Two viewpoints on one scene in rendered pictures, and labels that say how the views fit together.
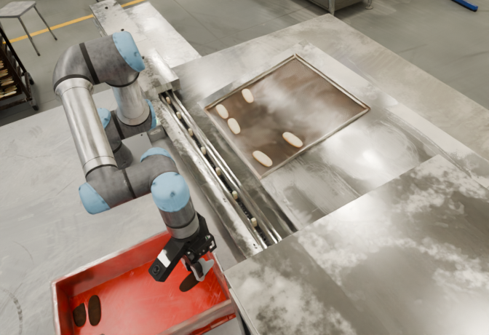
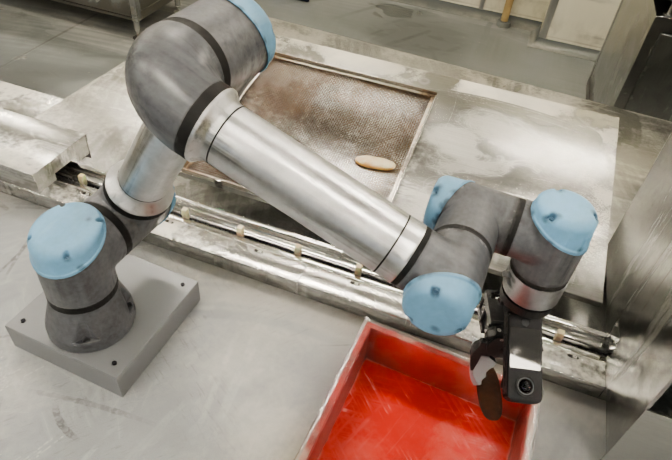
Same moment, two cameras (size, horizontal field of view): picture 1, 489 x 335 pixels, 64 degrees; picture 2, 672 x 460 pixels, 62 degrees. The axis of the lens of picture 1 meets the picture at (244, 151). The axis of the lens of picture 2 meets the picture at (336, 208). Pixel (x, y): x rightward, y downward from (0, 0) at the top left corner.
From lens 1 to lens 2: 0.89 m
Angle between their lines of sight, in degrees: 37
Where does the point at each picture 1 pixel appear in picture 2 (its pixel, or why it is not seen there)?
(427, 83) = (420, 64)
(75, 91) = (248, 115)
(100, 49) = (226, 24)
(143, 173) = (489, 217)
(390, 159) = (510, 144)
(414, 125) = (498, 99)
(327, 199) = not seen: hidden behind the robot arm
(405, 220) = not seen: outside the picture
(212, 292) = (462, 415)
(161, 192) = (583, 220)
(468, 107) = (481, 79)
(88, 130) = (346, 180)
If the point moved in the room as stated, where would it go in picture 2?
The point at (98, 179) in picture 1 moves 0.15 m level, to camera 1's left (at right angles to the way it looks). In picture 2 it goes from (449, 256) to (356, 341)
